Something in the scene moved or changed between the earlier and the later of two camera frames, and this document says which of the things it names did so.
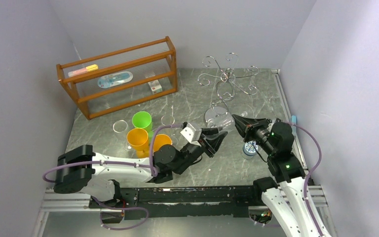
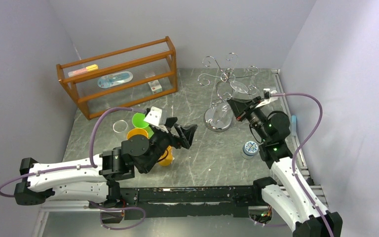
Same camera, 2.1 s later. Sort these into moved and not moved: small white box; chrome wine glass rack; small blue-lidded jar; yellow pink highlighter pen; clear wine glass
Moved: clear wine glass
Not moved: small blue-lidded jar; small white box; chrome wine glass rack; yellow pink highlighter pen
